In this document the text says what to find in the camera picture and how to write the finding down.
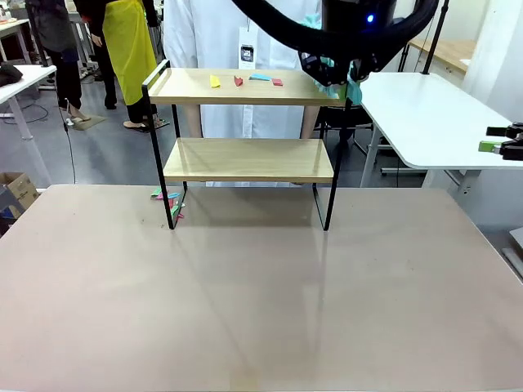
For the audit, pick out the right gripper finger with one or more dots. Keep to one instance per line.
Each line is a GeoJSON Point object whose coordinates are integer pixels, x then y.
{"type": "Point", "coordinates": [488, 146]}
{"type": "Point", "coordinates": [496, 131]}

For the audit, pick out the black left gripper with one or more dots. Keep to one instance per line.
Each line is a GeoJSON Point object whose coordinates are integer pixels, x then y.
{"type": "Point", "coordinates": [351, 12]}

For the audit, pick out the teal microfiber duster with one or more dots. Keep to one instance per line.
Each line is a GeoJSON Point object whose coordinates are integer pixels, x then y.
{"type": "Point", "coordinates": [353, 92]}

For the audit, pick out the person's left forearm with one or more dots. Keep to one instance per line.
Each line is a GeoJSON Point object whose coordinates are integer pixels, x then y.
{"type": "Point", "coordinates": [309, 122]}

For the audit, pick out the person's right forearm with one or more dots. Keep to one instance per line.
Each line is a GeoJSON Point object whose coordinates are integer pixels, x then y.
{"type": "Point", "coordinates": [195, 122]}

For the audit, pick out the two-tier wooden black-framed shelf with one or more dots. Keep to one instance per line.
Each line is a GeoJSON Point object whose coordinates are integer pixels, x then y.
{"type": "Point", "coordinates": [245, 98]}

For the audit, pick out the person's left hand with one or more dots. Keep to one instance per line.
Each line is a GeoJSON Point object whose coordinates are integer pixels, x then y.
{"type": "Point", "coordinates": [296, 184]}

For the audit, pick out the black office chair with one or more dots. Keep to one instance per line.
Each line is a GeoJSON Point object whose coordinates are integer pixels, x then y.
{"type": "Point", "coordinates": [359, 118]}

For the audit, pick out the black tripod stand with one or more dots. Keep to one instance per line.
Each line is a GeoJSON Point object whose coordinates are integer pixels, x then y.
{"type": "Point", "coordinates": [404, 59]}

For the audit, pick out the large white side table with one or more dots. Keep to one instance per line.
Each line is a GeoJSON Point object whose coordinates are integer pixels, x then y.
{"type": "Point", "coordinates": [429, 118]}

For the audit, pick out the flat red paper block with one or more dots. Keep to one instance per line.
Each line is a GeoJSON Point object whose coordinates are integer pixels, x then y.
{"type": "Point", "coordinates": [277, 82]}

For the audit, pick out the long blue paper scrap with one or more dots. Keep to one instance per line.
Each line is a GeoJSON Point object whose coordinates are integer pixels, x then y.
{"type": "Point", "coordinates": [259, 77]}

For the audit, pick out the wooden background desk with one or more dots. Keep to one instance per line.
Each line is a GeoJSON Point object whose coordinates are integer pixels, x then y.
{"type": "Point", "coordinates": [445, 51]}

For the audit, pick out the black light stand pole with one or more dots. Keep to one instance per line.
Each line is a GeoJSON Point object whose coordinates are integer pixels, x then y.
{"type": "Point", "coordinates": [434, 41]}

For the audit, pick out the black and white name badge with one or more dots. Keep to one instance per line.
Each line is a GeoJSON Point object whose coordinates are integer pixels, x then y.
{"type": "Point", "coordinates": [247, 49]}

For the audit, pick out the folded red paper scrap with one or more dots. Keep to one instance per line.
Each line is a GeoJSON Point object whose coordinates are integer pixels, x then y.
{"type": "Point", "coordinates": [238, 81]}

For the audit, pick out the yellow paper scrap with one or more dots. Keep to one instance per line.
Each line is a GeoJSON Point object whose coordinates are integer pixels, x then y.
{"type": "Point", "coordinates": [215, 81]}

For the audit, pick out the person in white coat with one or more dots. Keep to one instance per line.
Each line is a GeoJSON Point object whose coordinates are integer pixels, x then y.
{"type": "Point", "coordinates": [212, 41]}

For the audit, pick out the teal paper scrap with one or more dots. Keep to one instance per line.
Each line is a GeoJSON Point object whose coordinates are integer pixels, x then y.
{"type": "Point", "coordinates": [173, 195]}

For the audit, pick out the person in yellow apron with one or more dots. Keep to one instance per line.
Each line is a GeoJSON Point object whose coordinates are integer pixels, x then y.
{"type": "Point", "coordinates": [126, 49]}

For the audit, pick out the small green paper scrap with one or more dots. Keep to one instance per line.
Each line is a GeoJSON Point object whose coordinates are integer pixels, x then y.
{"type": "Point", "coordinates": [156, 191]}

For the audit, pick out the beige floor mat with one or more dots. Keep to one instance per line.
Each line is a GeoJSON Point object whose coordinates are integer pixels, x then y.
{"type": "Point", "coordinates": [86, 121]}

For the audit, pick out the person in dark clothes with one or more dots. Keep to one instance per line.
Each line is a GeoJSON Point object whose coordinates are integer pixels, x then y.
{"type": "Point", "coordinates": [65, 41]}

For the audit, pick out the small white side table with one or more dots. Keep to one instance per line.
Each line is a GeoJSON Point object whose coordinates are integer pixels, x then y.
{"type": "Point", "coordinates": [32, 75]}

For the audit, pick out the white background desk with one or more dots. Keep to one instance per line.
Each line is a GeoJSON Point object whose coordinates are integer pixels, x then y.
{"type": "Point", "coordinates": [12, 30]}

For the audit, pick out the black bundle on table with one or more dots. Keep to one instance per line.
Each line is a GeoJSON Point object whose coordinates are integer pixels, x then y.
{"type": "Point", "coordinates": [8, 74]}

